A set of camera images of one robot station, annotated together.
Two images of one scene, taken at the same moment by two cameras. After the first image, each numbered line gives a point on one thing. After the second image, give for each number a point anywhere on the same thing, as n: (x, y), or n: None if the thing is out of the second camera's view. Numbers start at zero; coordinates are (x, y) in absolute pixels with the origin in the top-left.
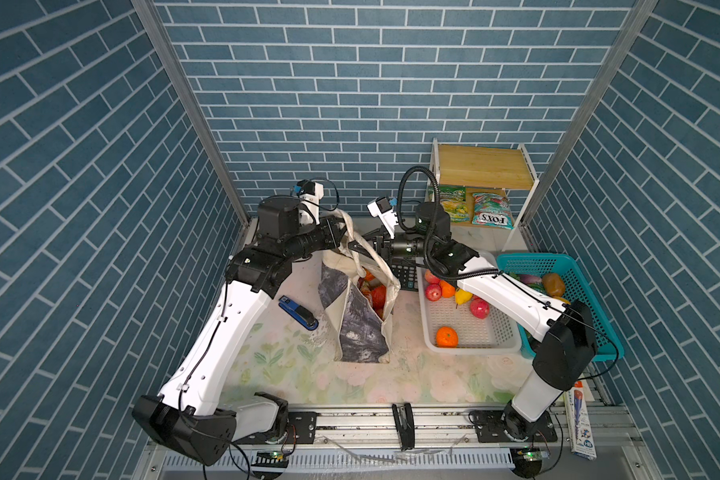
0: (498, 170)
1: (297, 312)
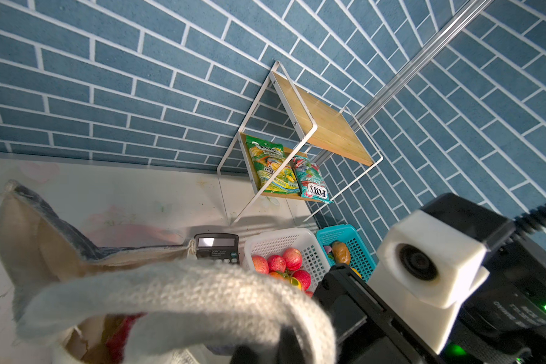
0: (298, 144)
1: None
